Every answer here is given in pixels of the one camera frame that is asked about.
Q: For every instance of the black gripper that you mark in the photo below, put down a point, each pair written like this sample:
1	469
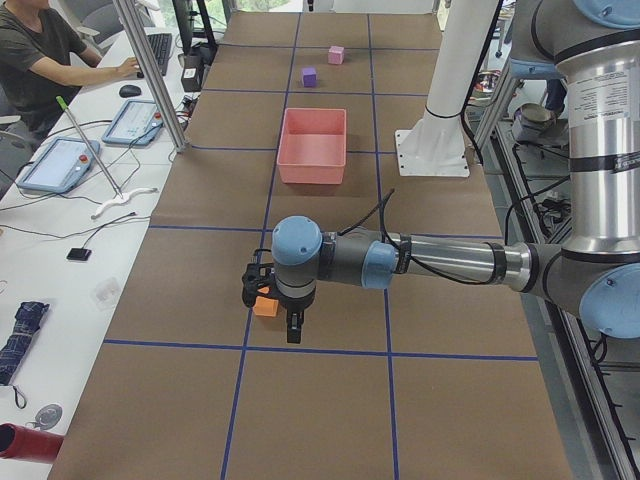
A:
294	308

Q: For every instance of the purple foam block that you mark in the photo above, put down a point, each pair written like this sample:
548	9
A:
309	77

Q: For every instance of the light pink foam block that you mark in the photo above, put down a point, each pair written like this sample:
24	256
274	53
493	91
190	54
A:
336	55

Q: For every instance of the pink plastic bin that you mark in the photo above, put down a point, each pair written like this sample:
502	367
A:
312	147

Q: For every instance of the orange foam block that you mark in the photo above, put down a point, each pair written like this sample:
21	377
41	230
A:
266	307

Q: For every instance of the small black box device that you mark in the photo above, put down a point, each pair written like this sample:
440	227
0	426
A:
80	254

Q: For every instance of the far teach pendant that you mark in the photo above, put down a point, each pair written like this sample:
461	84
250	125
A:
135	125

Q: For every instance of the teach pendant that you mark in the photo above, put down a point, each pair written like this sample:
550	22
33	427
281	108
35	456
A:
135	125
59	167

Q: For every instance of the round metal disc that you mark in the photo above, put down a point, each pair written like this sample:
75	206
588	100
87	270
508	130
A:
46	418

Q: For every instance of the folded dark blue umbrella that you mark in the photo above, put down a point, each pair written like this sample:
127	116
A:
27	323

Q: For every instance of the black box with label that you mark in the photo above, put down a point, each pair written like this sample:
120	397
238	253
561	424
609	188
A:
196	64

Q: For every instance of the near teach pendant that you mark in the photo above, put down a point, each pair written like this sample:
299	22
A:
59	167

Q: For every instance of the black computer mouse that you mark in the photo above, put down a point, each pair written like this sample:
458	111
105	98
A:
129	91

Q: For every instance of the red cylinder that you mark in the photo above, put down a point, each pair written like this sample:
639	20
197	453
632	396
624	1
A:
22	443

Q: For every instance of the black keyboard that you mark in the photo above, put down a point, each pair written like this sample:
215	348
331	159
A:
161	44

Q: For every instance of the green tipped metal rod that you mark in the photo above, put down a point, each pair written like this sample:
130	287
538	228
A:
120	197

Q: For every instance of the seated person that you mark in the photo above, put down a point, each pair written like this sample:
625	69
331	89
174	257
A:
43	59

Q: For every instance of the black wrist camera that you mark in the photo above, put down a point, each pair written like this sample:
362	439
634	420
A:
257	280

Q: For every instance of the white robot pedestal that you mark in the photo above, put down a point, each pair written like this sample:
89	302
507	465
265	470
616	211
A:
435	146

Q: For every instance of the aluminium side rail frame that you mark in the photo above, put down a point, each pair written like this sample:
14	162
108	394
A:
580	219

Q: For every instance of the aluminium frame post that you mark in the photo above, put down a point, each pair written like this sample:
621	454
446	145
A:
133	26

